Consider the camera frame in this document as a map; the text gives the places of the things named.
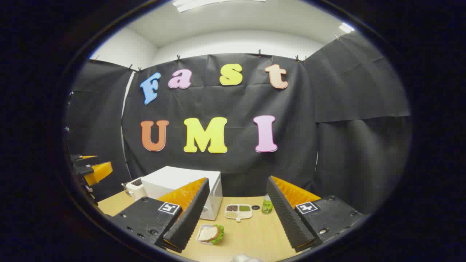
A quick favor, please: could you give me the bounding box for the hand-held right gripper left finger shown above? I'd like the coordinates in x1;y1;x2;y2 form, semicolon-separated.
109;177;210;254

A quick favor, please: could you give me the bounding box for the white microwave oven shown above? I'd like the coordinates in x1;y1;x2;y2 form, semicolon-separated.
141;166;223;221

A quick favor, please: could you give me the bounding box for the green label drink bottle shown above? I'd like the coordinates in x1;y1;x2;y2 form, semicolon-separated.
261;194;274;214

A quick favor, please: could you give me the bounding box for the white divided plate with grains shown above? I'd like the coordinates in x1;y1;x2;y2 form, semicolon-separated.
224;204;253;222

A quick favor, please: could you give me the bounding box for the white rectangular dish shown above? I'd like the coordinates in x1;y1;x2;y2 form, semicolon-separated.
196;224;219;245

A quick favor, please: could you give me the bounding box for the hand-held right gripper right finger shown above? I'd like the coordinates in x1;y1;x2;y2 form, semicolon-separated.
266;176;364;253

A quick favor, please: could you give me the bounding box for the black backdrop cloth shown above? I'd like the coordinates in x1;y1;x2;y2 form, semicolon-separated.
66;31;412;215

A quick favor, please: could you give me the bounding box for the white toaster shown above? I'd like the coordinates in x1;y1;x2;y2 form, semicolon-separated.
124;177;147;201

